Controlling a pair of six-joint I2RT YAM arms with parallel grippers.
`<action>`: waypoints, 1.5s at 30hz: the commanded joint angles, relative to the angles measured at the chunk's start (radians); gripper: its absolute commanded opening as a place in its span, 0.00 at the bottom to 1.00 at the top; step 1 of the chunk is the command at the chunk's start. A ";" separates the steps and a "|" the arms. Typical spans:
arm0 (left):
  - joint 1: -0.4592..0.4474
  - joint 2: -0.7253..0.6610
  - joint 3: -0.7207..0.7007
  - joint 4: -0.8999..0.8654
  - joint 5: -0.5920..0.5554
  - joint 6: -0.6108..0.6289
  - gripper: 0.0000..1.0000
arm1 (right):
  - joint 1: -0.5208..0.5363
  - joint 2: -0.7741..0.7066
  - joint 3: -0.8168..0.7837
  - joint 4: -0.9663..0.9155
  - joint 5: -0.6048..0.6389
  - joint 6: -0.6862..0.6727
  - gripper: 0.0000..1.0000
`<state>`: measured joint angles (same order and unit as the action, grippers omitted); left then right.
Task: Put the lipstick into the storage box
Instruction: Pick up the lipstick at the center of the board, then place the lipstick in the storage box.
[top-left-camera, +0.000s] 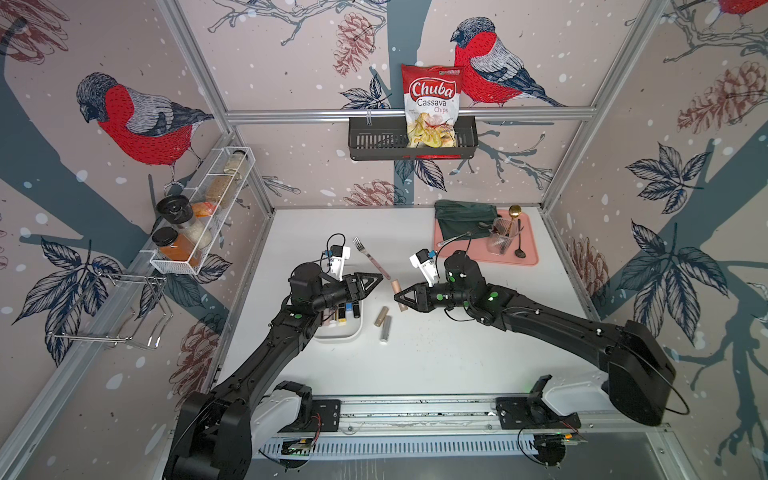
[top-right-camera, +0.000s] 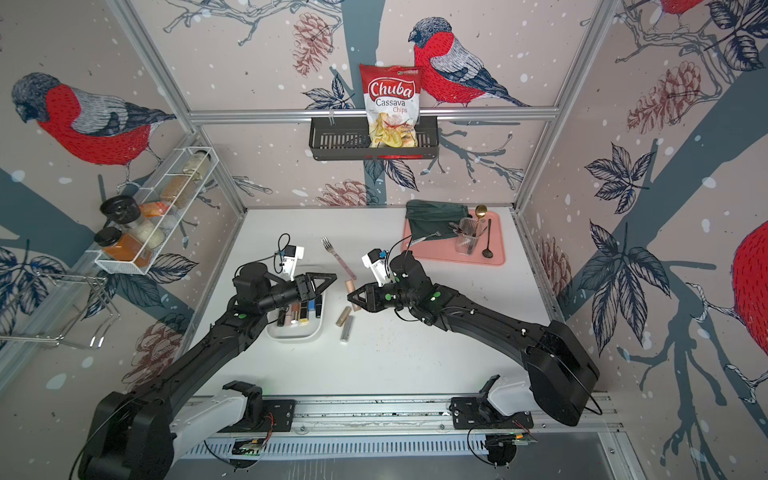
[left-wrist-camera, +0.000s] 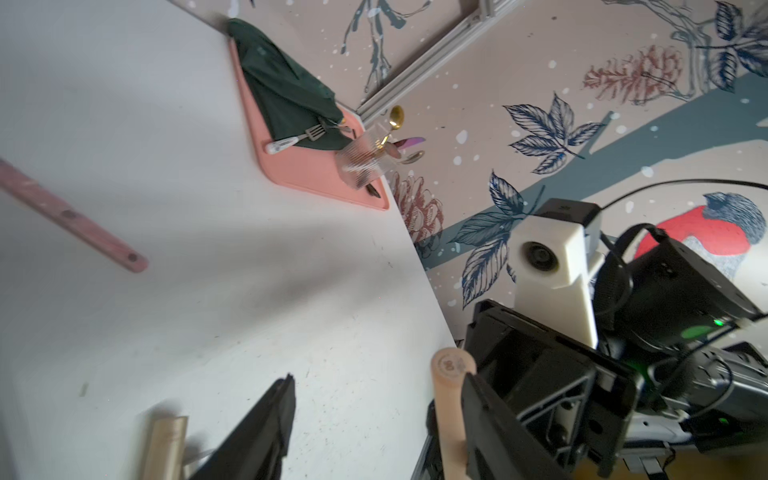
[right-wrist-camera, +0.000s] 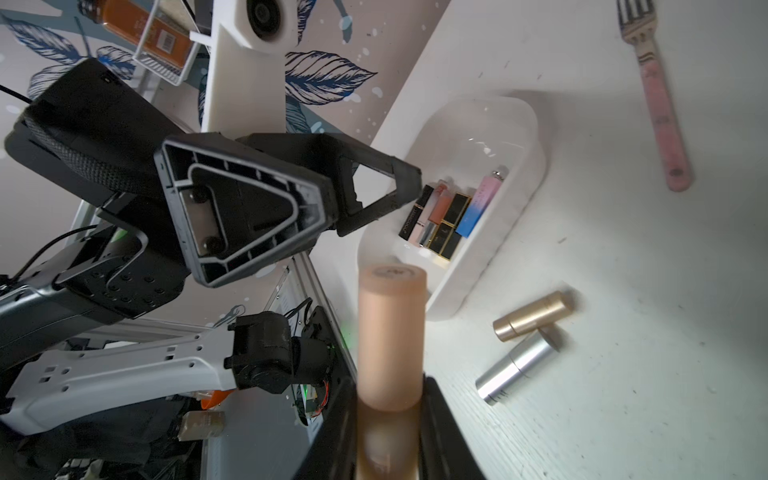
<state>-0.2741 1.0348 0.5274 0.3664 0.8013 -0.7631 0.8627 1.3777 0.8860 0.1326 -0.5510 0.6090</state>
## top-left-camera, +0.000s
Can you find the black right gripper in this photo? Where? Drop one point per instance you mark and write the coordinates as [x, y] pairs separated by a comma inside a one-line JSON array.
[[420, 302]]

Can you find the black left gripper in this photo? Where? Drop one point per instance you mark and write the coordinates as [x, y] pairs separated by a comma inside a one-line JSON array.
[[355, 291]]

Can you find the silver lipstick tube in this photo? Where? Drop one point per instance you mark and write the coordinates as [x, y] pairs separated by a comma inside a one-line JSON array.
[[385, 330]]

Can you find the white rectangular storage box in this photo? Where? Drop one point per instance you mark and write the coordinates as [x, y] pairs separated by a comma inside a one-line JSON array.
[[340, 333]]

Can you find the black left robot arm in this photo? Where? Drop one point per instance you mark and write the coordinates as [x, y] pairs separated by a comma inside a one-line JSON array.
[[213, 438]]

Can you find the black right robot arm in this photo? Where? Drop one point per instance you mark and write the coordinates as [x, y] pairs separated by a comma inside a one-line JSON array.
[[640, 376]]

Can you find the beige gold lipstick tube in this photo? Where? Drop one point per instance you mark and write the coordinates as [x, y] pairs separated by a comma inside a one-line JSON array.
[[381, 317]]

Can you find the dark green cloth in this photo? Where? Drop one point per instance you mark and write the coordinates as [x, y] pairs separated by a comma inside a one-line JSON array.
[[464, 220]]

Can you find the clear ribbed glass cup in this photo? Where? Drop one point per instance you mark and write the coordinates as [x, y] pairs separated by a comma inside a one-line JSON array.
[[501, 235]]

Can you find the pink silicone mat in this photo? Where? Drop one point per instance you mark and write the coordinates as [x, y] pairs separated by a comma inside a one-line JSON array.
[[477, 248]]

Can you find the black spoon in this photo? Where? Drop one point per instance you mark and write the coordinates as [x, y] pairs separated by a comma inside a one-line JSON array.
[[519, 251]]

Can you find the gold spoon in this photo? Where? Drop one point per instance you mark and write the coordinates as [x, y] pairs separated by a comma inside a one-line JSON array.
[[514, 211]]

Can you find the tan spice jar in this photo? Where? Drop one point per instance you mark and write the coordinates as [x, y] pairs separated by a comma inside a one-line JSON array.
[[222, 190]]

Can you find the pale spice jar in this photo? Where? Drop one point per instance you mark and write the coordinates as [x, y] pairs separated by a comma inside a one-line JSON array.
[[236, 165]]

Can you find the black lid orange spice jar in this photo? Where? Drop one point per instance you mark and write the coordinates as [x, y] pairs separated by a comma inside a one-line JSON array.
[[175, 246]]

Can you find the black lid white spice jar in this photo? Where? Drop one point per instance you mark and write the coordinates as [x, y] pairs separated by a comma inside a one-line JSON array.
[[178, 211]]

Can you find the red cassava chips bag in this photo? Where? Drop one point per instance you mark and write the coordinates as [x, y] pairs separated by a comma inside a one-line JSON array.
[[431, 105]]

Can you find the pink handled fork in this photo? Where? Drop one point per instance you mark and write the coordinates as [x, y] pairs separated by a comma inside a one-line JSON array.
[[361, 248]]

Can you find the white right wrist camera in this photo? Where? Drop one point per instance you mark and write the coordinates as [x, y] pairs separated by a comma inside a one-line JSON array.
[[425, 261]]

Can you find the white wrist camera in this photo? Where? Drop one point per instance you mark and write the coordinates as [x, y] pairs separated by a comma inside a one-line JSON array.
[[425, 261], [338, 255]]

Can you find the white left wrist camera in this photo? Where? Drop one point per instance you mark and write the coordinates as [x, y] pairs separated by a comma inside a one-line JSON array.
[[338, 255]]

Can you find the white handled fork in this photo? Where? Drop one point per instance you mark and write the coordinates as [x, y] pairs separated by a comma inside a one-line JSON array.
[[452, 239]]

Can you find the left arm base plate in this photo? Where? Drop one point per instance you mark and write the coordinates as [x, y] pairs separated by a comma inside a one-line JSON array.
[[319, 415]]

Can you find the black wall basket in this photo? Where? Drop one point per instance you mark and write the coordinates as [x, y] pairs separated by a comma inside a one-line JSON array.
[[383, 139]]

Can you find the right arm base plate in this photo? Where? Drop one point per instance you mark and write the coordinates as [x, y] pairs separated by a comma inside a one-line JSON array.
[[525, 412]]

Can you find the wire hook rack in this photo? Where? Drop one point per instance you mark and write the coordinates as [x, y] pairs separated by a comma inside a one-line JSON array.
[[131, 310]]

